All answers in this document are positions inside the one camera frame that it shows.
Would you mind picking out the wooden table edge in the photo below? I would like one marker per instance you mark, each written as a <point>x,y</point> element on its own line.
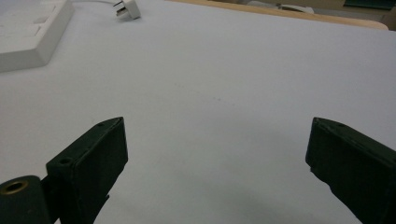
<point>280,13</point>

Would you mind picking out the white power strip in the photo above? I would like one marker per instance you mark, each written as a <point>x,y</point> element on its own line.
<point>29,32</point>

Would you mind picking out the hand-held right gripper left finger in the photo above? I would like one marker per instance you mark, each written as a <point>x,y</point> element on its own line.
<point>90,161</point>

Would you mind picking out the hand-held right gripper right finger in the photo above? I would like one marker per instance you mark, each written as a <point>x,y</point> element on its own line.
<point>351,165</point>

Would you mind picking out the white power plug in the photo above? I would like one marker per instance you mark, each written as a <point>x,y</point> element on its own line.
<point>128,9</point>

